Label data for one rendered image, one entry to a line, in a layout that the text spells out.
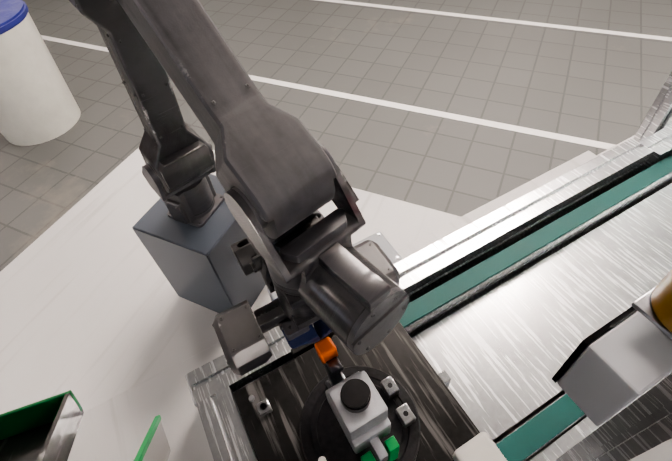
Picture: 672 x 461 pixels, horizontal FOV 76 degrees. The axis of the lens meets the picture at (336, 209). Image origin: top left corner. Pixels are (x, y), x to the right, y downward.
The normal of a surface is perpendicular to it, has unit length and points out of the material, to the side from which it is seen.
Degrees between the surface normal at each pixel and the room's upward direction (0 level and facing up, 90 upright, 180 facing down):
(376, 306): 91
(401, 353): 0
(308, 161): 35
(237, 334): 1
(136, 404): 0
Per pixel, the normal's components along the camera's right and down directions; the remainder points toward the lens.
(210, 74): 0.37, -0.16
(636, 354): -0.07, -0.66
